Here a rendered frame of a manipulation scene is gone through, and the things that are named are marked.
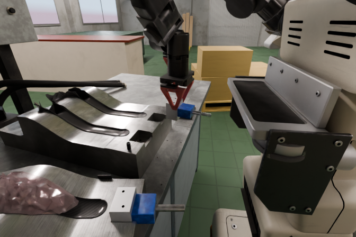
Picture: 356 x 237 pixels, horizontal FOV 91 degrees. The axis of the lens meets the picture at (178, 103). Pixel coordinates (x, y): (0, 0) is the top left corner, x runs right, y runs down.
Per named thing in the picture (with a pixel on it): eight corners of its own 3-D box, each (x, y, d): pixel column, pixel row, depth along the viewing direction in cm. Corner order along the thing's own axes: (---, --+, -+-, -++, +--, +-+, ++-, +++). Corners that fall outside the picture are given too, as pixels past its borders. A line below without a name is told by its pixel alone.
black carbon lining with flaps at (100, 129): (149, 117, 61) (147, 92, 57) (123, 146, 47) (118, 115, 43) (70, 105, 71) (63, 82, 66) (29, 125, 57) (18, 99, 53)
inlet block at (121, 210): (184, 204, 37) (184, 187, 34) (185, 230, 32) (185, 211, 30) (121, 204, 37) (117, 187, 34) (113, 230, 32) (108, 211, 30)
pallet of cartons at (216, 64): (185, 111, 250) (186, 51, 214) (189, 85, 352) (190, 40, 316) (296, 117, 235) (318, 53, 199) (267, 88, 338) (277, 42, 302)
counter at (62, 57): (35, 76, 405) (20, 34, 367) (148, 80, 379) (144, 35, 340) (-3, 89, 329) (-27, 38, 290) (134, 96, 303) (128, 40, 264)
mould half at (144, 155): (171, 128, 68) (171, 96, 62) (139, 181, 45) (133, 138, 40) (69, 110, 81) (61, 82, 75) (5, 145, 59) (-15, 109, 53)
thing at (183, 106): (212, 119, 53) (213, 103, 51) (208, 128, 49) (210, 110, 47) (172, 111, 58) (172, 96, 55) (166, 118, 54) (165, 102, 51)
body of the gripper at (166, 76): (159, 84, 46) (158, 56, 43) (174, 74, 55) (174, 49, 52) (181, 88, 44) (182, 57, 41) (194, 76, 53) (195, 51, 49)
